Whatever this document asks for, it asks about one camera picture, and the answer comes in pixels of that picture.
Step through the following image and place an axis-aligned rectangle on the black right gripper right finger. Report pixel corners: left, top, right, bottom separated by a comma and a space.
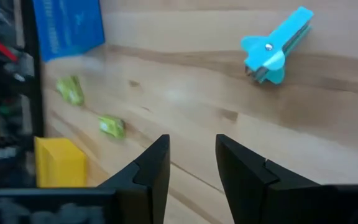
215, 133, 323, 224

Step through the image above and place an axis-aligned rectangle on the black aluminium table frame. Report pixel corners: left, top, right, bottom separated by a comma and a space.
21, 0, 45, 139

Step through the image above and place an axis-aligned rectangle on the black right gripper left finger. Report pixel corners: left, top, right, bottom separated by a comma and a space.
98, 134, 172, 224

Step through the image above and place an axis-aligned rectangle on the cyan staple remover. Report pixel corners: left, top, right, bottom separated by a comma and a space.
240, 6, 315, 85

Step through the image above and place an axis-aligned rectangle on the blue plastic basket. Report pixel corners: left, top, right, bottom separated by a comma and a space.
32, 0, 106, 62

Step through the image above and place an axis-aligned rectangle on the yellow plastic basket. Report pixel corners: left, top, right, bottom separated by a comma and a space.
34, 136, 88, 189

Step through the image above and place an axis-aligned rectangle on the small green candy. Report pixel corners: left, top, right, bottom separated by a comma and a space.
98, 114, 126, 140

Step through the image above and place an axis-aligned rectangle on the light green wrapped candy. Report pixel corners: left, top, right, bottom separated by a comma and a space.
68, 75, 86, 107

